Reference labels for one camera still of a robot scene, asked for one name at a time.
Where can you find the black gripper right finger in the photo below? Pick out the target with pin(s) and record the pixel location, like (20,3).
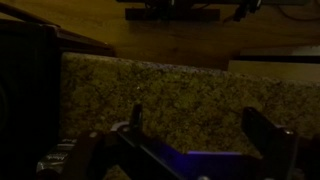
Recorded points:
(266,140)

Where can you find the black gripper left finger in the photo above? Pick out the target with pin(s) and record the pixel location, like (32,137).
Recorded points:
(136,120)

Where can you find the dark bar on floor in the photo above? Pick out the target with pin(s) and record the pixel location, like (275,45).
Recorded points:
(173,14)

